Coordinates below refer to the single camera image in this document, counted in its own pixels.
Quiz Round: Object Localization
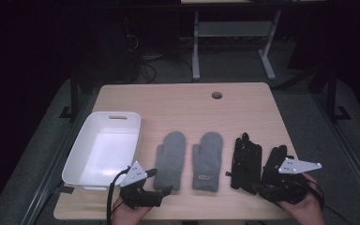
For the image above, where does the aluminium floor rail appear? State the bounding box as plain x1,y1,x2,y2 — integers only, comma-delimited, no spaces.
312,93,360,217
21,90,101,225

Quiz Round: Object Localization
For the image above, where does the black glove with white print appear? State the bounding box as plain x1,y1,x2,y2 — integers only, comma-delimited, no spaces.
261,144,295,188

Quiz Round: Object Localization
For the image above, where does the white metal desk frame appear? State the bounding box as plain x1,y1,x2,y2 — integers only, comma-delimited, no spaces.
190,8,282,82

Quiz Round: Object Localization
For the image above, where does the white plastic bin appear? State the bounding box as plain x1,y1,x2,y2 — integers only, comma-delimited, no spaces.
61,111,142,195

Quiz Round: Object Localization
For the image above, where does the plain grey mitten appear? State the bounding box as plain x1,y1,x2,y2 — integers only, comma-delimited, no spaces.
153,130,188,192

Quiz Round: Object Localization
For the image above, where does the person's right hand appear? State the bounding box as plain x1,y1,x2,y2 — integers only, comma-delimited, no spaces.
277,172,326,225

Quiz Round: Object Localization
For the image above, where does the person's left hand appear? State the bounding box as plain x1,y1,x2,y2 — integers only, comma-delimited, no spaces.
111,196,153,225

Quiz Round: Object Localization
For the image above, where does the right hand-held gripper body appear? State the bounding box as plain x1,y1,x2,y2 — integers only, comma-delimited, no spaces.
257,157,323,204

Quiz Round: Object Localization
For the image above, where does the plain black glove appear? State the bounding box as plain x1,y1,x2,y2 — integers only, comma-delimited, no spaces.
225,132,263,195

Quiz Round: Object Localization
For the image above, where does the tangle of floor cables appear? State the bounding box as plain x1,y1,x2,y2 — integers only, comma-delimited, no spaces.
135,52,195,84

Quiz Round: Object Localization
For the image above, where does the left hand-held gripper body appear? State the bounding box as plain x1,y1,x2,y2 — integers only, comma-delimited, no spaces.
120,160,164,210

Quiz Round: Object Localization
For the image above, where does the black tape piece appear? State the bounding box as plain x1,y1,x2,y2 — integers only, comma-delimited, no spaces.
58,185,75,195

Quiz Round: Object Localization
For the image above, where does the grey mitten with label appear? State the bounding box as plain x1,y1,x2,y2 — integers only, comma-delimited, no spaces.
191,131,224,193

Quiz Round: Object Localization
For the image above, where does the black metal stand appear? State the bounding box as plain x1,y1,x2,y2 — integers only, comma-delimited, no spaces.
323,62,353,123
59,62,92,123

